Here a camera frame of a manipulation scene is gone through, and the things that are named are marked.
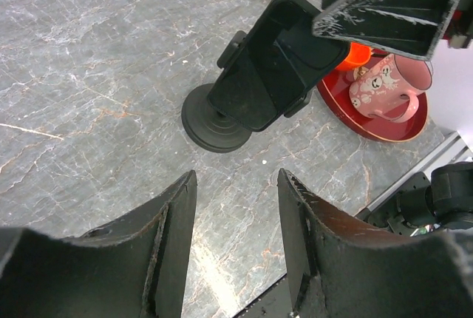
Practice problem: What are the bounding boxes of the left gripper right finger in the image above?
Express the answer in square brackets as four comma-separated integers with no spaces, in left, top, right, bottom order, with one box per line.
[277,169,472,317]

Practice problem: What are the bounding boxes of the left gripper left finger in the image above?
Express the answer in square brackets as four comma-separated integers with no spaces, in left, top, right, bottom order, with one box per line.
[1,171,197,317]

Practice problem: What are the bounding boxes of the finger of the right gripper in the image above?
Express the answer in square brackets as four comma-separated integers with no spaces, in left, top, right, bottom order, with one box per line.
[313,0,472,61]

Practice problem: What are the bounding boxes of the black phone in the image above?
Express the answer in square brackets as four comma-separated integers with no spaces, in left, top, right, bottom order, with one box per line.
[208,0,349,132]

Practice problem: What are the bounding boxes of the round base phone stand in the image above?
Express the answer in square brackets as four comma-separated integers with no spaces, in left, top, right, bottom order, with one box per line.
[180,30,312,153]

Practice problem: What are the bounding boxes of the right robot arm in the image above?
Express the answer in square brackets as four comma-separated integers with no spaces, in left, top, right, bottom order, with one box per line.
[313,0,472,233]

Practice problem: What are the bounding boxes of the orange bowl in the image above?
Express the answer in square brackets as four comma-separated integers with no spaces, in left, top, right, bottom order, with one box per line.
[336,42,372,72]

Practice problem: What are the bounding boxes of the pink mug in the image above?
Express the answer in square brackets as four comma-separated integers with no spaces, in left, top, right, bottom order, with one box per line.
[349,54,432,123]

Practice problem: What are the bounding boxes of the red round tray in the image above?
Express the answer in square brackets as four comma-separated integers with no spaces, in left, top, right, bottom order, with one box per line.
[317,49,428,142]

